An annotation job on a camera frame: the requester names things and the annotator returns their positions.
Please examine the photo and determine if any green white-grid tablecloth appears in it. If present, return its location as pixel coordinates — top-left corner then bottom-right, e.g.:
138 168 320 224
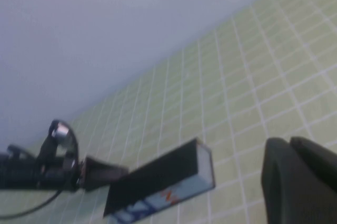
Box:
0 0 337 224

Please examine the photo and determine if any black left camera cable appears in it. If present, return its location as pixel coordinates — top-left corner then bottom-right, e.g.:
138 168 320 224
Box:
0 188 62 221

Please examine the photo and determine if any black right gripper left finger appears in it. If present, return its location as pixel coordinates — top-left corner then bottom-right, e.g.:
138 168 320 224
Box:
260 137 337 224

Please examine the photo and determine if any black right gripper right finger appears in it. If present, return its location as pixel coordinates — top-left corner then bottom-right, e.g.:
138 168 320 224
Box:
289 136 337 203

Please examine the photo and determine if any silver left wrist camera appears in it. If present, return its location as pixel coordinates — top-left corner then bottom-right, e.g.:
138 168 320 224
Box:
49 119 78 148

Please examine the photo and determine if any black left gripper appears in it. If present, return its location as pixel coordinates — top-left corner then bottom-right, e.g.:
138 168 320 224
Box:
36 152 130 192

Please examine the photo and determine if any black glasses case box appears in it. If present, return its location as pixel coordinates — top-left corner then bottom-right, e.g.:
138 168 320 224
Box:
102 137 216 224

